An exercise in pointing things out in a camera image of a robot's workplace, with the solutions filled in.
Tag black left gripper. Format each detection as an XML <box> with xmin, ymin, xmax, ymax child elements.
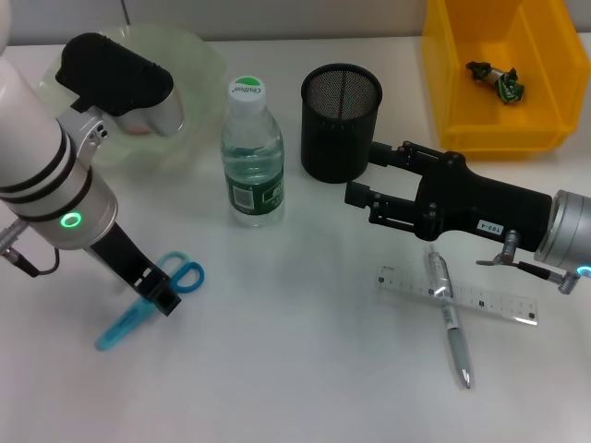
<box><xmin>86</xmin><ymin>221</ymin><xmax>183</xmax><ymax>318</ymax></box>

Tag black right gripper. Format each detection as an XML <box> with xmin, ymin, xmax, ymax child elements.
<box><xmin>344</xmin><ymin>140</ymin><xmax>555</xmax><ymax>254</ymax></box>

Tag blue capped scissors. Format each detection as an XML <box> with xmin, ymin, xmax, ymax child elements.
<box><xmin>95</xmin><ymin>251</ymin><xmax>206</xmax><ymax>353</ymax></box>

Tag green plastic wrapper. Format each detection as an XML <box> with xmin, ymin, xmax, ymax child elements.
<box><xmin>464</xmin><ymin>59</ymin><xmax>527</xmax><ymax>106</ymax></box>

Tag clear green label water bottle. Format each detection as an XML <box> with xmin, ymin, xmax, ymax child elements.
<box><xmin>220</xmin><ymin>75</ymin><xmax>286</xmax><ymax>228</ymax></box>

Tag transparent plastic ruler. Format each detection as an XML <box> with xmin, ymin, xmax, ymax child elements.
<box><xmin>374</xmin><ymin>263</ymin><xmax>540</xmax><ymax>328</ymax></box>

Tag pink peach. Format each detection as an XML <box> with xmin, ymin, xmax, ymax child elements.
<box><xmin>122</xmin><ymin>122</ymin><xmax>156</xmax><ymax>138</ymax></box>

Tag black mesh pen holder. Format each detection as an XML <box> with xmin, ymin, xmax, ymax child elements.
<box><xmin>300</xmin><ymin>63</ymin><xmax>384</xmax><ymax>185</ymax></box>

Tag silver ballpoint pen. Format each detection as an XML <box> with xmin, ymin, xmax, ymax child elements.
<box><xmin>427</xmin><ymin>244</ymin><xmax>475</xmax><ymax>389</ymax></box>

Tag pale green glass fruit plate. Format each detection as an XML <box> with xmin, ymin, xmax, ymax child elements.
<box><xmin>39</xmin><ymin>25</ymin><xmax>227</xmax><ymax>170</ymax></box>

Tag yellow plastic bin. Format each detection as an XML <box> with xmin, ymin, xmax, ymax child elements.
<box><xmin>422</xmin><ymin>0</ymin><xmax>591</xmax><ymax>162</ymax></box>

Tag grey right gripper cable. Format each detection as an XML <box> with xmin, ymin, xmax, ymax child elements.
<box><xmin>475</xmin><ymin>230</ymin><xmax>583</xmax><ymax>296</ymax></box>

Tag thin black left gripper cable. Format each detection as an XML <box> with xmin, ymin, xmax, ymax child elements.
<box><xmin>0</xmin><ymin>221</ymin><xmax>61</xmax><ymax>278</ymax></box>

